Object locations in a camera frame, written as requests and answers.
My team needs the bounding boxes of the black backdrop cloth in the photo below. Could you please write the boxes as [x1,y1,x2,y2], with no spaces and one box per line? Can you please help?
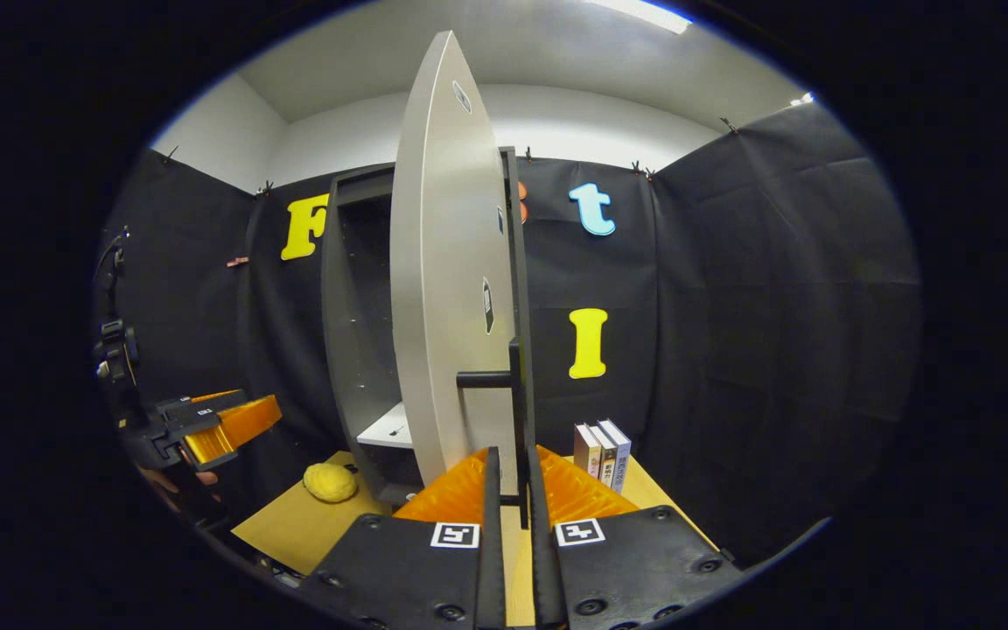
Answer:
[93,103,921,561]

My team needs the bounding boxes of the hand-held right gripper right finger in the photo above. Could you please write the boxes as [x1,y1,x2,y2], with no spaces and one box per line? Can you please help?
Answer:
[526,444,746,630]

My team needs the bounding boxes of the dark grey cabinet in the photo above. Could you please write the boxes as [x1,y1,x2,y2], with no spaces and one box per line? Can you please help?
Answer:
[320,147,533,513]

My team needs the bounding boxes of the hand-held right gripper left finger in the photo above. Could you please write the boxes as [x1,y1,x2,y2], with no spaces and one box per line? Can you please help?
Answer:
[298,446,507,630]

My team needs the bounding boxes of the grey book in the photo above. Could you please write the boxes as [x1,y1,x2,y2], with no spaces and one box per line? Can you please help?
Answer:
[590,423,617,487]

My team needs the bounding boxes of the yellow bumpy lemon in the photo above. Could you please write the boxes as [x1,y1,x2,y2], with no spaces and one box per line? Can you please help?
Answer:
[303,462,359,504]

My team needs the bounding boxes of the black cabinet door handle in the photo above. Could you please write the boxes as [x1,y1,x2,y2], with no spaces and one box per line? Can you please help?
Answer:
[456,337,529,530]

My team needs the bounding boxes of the white book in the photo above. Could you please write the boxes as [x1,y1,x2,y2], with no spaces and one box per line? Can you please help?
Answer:
[600,419,633,495]

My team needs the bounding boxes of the brown book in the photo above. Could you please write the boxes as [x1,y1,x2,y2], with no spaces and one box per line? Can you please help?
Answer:
[574,423,601,478]

